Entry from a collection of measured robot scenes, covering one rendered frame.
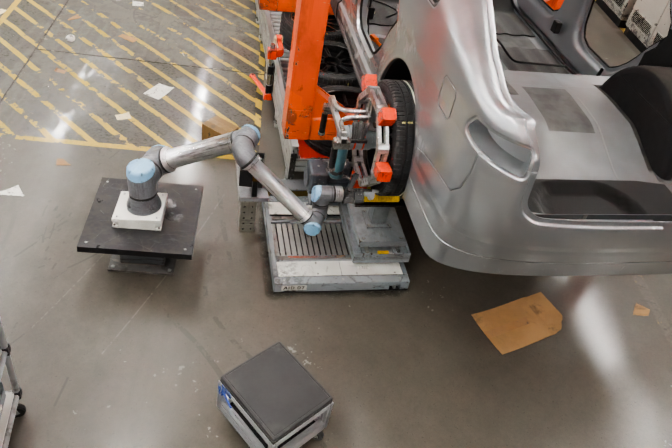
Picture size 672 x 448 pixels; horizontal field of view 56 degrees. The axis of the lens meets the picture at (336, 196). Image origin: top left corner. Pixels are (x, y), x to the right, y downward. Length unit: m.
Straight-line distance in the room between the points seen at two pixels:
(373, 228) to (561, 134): 1.24
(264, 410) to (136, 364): 0.84
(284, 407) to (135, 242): 1.28
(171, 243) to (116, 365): 0.69
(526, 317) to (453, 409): 0.88
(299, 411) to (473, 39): 1.79
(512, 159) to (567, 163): 1.09
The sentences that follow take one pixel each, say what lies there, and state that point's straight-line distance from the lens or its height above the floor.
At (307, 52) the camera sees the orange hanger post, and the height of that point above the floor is 1.13.
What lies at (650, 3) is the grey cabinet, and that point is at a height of 0.51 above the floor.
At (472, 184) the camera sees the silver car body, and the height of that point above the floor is 1.28.
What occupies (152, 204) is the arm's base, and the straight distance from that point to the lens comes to 3.68.
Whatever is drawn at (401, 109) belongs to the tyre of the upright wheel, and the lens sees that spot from 3.39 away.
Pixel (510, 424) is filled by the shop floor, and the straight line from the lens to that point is 3.62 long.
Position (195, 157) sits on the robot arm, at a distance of 3.59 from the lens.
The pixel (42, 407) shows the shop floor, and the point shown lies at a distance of 3.42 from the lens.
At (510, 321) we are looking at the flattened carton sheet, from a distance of 4.06.
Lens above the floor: 2.83
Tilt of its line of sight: 39 degrees down
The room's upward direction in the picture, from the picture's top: 12 degrees clockwise
